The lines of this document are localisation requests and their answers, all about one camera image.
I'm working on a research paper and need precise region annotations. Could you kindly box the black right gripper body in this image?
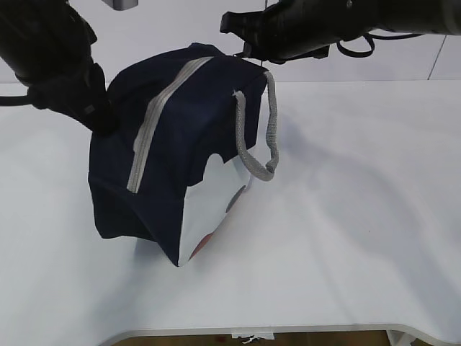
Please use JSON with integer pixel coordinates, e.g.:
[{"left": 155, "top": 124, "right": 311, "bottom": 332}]
[{"left": 220, "top": 1, "right": 339, "bottom": 64}]

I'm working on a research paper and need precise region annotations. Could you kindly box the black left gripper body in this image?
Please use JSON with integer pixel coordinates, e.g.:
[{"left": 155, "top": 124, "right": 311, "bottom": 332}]
[{"left": 27, "top": 63, "right": 117, "bottom": 136}]

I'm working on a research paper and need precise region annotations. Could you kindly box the navy blue lunch bag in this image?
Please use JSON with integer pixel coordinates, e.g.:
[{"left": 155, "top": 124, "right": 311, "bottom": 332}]
[{"left": 88, "top": 43, "right": 279, "bottom": 267}]

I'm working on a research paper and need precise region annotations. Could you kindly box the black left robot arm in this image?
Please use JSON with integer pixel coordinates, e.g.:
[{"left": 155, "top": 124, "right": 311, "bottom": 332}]
[{"left": 1, "top": 1, "right": 119, "bottom": 136}]

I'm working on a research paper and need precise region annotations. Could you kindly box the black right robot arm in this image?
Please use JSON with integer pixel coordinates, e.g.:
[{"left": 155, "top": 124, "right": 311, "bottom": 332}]
[{"left": 220, "top": 0, "right": 460, "bottom": 64}]

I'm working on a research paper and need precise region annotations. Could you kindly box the white paper scrap under table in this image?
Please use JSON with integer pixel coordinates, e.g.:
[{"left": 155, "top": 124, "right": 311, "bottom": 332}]
[{"left": 230, "top": 327, "right": 275, "bottom": 345}]

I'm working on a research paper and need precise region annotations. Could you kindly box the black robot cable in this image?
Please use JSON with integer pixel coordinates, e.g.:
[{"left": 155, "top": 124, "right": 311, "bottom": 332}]
[{"left": 336, "top": 32, "right": 426, "bottom": 58}]

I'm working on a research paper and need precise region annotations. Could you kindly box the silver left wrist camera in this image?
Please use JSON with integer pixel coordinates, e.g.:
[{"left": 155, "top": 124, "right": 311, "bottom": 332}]
[{"left": 103, "top": 0, "right": 139, "bottom": 11}]

